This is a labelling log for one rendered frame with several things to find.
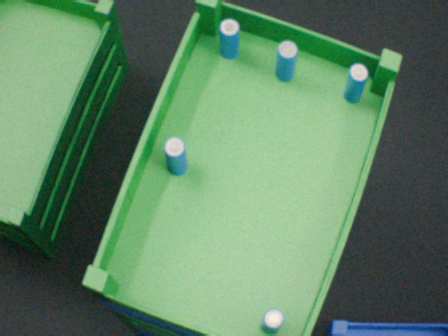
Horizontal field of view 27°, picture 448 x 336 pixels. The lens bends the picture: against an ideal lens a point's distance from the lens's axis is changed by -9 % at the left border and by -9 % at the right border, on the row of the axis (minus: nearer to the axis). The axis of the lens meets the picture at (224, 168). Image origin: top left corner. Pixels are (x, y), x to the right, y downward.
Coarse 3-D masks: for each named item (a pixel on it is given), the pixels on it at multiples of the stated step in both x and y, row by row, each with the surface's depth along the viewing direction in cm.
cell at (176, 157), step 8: (168, 144) 86; (176, 144) 86; (184, 144) 86; (168, 152) 86; (176, 152) 86; (184, 152) 86; (168, 160) 87; (176, 160) 87; (184, 160) 88; (176, 168) 89; (184, 168) 90
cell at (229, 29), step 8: (224, 24) 89; (232, 24) 89; (224, 32) 89; (232, 32) 89; (224, 40) 90; (232, 40) 90; (224, 48) 92; (232, 48) 92; (224, 56) 94; (232, 56) 94
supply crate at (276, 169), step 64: (192, 64) 94; (256, 64) 94; (320, 64) 94; (384, 64) 86; (192, 128) 93; (256, 128) 93; (320, 128) 93; (128, 192) 87; (192, 192) 91; (256, 192) 91; (320, 192) 91; (128, 256) 90; (192, 256) 90; (256, 256) 90; (320, 256) 89; (192, 320) 88; (256, 320) 88
